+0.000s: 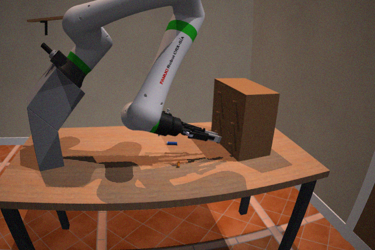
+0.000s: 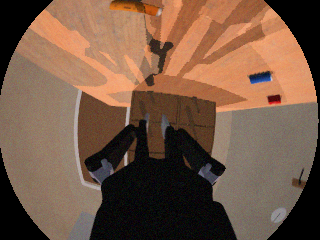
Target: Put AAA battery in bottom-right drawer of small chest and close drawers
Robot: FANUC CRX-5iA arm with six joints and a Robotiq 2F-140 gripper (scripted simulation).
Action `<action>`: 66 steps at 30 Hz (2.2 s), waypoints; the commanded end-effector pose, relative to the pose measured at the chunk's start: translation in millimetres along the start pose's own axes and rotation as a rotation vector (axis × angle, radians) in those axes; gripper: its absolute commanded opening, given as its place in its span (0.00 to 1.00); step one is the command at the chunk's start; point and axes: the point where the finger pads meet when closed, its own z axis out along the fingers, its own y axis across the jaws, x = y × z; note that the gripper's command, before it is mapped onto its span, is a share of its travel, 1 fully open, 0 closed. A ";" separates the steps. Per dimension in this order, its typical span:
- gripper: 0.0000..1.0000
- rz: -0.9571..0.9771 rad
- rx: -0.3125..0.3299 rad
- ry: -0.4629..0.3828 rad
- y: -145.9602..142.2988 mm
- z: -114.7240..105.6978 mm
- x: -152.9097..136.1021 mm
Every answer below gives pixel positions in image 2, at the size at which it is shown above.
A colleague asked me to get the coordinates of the brown wooden chest of drawers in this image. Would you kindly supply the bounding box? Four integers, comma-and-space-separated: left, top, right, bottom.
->
127, 91, 216, 164

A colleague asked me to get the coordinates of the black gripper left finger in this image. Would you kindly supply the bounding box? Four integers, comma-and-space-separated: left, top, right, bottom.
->
84, 113, 151, 188

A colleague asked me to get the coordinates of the blue battery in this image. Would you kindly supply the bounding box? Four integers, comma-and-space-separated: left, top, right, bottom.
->
249, 73, 272, 84

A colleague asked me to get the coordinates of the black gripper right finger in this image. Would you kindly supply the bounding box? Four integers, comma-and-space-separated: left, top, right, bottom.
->
161, 115, 226, 188

